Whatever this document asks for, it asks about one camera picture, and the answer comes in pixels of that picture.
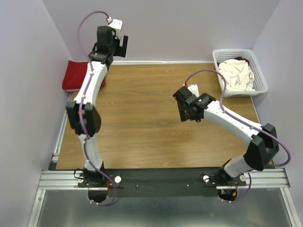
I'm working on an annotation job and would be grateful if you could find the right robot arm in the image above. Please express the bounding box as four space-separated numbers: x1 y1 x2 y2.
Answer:
173 86 279 185

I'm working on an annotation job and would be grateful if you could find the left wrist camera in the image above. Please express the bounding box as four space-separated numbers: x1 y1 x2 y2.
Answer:
107 17 123 40

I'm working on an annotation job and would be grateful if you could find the dark red shirt in basket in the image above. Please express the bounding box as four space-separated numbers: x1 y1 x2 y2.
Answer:
234 57 250 65

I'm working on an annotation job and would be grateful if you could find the folded pink t shirt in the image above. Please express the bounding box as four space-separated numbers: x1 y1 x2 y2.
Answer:
66 88 80 92

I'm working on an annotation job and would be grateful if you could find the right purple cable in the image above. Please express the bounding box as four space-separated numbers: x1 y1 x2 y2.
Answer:
184 69 292 204

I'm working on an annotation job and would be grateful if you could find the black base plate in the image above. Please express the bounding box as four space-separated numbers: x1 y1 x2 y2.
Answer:
74 167 247 198

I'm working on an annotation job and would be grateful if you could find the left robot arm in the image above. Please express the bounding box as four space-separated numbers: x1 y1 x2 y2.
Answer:
66 19 128 187

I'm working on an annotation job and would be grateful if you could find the white plastic basket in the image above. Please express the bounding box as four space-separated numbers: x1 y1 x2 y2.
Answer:
213 49 268 98

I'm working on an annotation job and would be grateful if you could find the red t shirt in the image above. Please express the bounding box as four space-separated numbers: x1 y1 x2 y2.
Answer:
62 60 107 90

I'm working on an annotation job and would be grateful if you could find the cream white t shirt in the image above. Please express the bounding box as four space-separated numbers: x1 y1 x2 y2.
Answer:
218 59 255 92

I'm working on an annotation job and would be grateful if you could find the aluminium frame rail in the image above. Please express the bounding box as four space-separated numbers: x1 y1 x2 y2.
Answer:
29 91 300 227

